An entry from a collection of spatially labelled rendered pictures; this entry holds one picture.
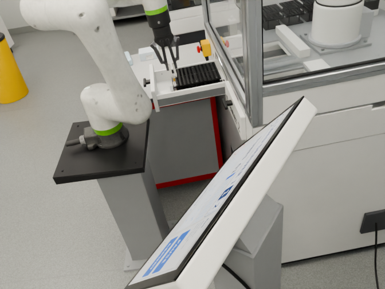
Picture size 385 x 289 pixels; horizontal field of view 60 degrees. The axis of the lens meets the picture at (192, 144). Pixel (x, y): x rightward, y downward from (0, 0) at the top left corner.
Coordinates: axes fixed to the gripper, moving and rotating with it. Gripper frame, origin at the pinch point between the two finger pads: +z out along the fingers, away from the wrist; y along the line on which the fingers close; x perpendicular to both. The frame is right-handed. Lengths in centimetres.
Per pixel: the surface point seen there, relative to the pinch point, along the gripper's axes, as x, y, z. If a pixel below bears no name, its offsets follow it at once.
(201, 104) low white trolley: -16.5, -9.6, 32.0
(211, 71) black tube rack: -5.0, -17.5, 8.1
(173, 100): 8.0, 2.4, 11.0
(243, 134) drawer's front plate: 40.5, -22.2, 13.4
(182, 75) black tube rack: -5.8, -3.6, 7.0
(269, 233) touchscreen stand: 96, -17, -3
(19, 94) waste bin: -198, 180, 80
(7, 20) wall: -439, 266, 57
